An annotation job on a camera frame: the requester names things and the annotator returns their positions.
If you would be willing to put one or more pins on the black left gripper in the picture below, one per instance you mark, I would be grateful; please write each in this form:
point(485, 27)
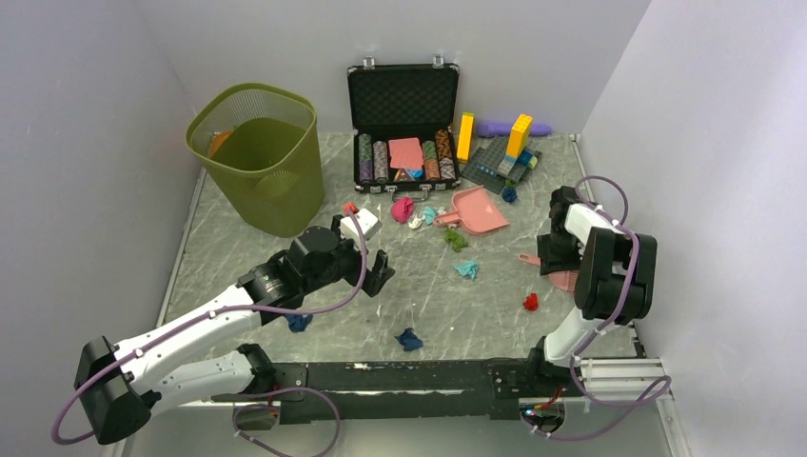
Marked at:
point(379, 273)

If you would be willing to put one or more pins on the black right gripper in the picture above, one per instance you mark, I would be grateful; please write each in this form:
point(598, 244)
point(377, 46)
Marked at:
point(551, 263)

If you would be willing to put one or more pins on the pink hand brush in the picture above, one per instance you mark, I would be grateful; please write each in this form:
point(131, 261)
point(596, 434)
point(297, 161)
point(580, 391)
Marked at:
point(564, 280)

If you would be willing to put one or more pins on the pink plastic dustpan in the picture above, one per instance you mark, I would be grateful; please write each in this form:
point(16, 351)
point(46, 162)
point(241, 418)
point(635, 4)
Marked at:
point(474, 211)

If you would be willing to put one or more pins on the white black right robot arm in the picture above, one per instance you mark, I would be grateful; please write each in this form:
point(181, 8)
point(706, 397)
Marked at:
point(614, 286)

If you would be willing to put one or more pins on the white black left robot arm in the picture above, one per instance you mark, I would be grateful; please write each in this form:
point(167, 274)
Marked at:
point(121, 386)

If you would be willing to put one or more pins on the red paper scrap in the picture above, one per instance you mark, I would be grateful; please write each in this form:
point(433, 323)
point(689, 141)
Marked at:
point(531, 302)

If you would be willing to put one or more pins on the dark blue scrap left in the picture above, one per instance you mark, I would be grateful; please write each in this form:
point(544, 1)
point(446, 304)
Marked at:
point(298, 323)

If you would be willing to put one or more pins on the dark blue scrap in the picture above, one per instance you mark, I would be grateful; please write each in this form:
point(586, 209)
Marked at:
point(298, 323)
point(409, 340)

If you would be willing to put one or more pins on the blue scrap near blocks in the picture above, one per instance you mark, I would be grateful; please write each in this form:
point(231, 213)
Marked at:
point(509, 195)

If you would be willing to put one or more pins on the teal paper scrap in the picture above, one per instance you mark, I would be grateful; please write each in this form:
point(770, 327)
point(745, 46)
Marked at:
point(467, 269)

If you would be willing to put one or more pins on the magenta paper scrap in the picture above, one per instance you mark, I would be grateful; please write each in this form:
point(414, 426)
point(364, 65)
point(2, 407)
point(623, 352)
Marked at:
point(402, 209)

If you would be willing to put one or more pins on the white paper scrap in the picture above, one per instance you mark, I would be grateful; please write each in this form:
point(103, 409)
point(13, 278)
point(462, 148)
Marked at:
point(415, 222)

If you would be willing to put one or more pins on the green paper scrap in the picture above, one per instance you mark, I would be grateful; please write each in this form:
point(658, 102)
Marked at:
point(455, 240)

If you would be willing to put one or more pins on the grey building block baseplate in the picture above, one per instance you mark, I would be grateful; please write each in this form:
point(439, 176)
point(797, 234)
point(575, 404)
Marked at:
point(488, 167)

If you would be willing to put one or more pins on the light blue paper scrap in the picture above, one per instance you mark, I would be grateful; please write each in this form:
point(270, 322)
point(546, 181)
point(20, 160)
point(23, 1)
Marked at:
point(429, 214)

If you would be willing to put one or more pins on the dark blue scrap centre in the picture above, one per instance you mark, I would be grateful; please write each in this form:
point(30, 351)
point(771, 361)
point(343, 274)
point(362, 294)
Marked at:
point(409, 340)

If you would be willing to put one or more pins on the yellow tall block right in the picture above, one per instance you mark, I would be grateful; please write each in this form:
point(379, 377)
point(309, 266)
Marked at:
point(518, 137)

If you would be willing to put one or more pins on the yellow tall block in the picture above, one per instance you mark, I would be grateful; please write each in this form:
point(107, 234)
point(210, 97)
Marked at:
point(465, 137)
point(518, 137)

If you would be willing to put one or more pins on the olive green mesh wastebasket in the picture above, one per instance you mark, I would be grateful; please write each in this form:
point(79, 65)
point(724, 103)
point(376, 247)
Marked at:
point(269, 169)

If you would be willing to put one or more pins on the pink card stack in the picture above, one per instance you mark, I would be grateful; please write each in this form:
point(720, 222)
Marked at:
point(405, 153)

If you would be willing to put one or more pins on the yellow tall block left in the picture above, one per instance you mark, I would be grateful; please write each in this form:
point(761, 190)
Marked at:
point(465, 137)

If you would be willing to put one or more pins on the purple cylinder toy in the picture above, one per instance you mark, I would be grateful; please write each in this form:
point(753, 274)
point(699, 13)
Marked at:
point(488, 129)

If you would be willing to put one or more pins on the orange scrap in basket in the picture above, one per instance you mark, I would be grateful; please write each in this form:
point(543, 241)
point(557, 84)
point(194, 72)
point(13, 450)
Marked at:
point(217, 140)

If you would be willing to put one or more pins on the black poker chip case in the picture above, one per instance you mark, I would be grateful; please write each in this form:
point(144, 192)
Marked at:
point(394, 102)

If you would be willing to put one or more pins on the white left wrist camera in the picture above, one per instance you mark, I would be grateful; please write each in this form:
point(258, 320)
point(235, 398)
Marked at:
point(358, 222)

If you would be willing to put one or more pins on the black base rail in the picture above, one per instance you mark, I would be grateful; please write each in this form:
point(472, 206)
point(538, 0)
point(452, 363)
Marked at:
point(495, 388)

